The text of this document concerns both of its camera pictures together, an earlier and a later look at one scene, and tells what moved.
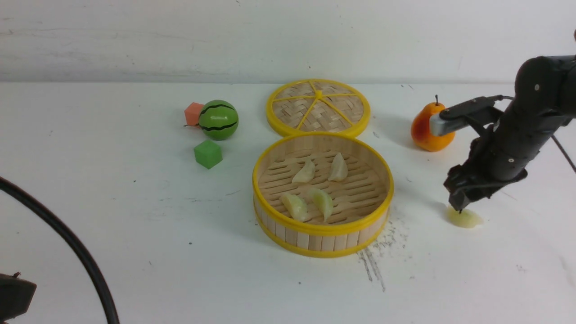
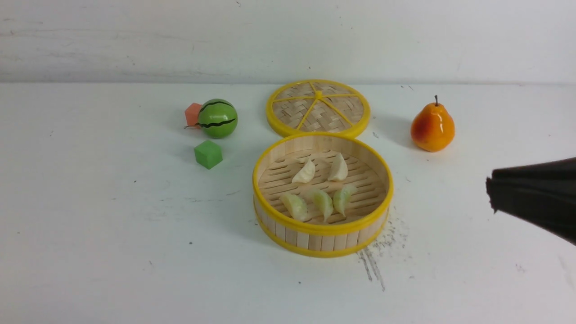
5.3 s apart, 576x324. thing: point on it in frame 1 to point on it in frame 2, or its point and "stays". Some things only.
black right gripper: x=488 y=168 to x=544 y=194
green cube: x=208 y=153 stays
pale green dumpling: x=467 y=219 to x=342 y=195
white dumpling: x=306 y=173 stays
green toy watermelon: x=218 y=119 stays
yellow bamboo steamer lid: x=319 y=105 stays
